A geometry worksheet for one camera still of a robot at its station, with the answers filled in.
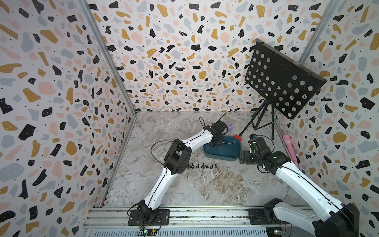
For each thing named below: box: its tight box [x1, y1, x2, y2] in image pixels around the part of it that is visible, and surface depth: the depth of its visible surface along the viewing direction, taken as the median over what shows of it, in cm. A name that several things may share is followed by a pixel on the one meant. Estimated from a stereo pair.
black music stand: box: [238, 38, 328, 140], surface depth 76 cm
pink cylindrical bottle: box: [282, 134, 299, 168], surface depth 105 cm
